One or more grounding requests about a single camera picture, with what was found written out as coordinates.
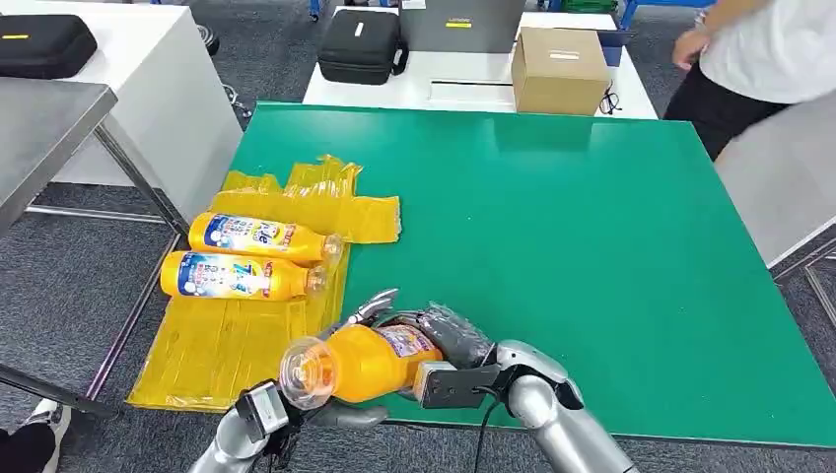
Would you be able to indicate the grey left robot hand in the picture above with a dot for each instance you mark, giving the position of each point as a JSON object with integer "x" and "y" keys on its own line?
{"x": 353, "y": 416}

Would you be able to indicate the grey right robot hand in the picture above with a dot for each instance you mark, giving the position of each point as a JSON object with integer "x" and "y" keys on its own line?
{"x": 457, "y": 339}

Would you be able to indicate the person's hand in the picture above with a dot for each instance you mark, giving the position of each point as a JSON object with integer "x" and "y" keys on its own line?
{"x": 689, "y": 47}

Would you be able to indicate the orange drink bottle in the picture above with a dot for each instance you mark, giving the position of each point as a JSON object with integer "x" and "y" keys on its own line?
{"x": 228, "y": 277}
{"x": 255, "y": 236}
{"x": 359, "y": 369}

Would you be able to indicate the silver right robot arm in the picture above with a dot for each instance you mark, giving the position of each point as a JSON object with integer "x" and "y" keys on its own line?
{"x": 562, "y": 424}

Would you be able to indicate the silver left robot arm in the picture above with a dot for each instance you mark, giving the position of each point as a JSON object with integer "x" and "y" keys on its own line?
{"x": 228, "y": 447}

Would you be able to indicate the blue box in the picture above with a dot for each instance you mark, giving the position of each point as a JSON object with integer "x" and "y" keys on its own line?
{"x": 615, "y": 47}

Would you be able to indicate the person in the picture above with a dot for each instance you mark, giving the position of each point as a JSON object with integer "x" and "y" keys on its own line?
{"x": 771, "y": 59}

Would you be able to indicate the green crate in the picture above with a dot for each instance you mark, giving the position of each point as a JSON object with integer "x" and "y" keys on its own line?
{"x": 588, "y": 5}

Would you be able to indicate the brown cardboard box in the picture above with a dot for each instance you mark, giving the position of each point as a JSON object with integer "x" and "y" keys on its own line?
{"x": 558, "y": 72}

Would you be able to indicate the green table mat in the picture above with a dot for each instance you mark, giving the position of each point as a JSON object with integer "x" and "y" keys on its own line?
{"x": 555, "y": 228}

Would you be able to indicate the yellow plastic sheet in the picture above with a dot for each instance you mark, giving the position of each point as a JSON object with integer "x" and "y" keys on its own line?
{"x": 215, "y": 346}

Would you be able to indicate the bare white table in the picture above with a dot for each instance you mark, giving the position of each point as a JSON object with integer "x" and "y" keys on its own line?
{"x": 784, "y": 183}

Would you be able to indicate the white table with cardboard box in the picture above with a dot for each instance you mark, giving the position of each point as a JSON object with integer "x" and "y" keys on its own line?
{"x": 470, "y": 68}

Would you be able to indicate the grey laptop with yellow sticker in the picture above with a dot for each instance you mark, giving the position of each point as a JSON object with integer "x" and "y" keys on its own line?
{"x": 457, "y": 36}

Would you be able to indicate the black carry bag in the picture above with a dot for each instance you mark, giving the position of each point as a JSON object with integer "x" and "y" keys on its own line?
{"x": 359, "y": 46}

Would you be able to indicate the white table with black case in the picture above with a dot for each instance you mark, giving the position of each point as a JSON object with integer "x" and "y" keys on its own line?
{"x": 163, "y": 98}

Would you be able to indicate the steel table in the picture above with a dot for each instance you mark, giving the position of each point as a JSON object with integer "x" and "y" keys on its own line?
{"x": 39, "y": 130}

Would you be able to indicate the black flat zip case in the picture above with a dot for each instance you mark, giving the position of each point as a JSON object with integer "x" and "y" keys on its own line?
{"x": 42, "y": 46}

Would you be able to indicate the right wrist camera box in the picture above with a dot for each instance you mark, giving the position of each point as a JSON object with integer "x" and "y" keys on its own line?
{"x": 451, "y": 386}

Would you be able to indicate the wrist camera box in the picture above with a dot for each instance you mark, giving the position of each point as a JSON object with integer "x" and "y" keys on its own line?
{"x": 451, "y": 386}
{"x": 262, "y": 411}

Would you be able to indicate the blue metal cart frame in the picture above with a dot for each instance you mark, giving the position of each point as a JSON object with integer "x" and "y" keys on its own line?
{"x": 666, "y": 2}

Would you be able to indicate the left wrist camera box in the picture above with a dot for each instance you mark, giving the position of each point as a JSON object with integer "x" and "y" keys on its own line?
{"x": 262, "y": 411}

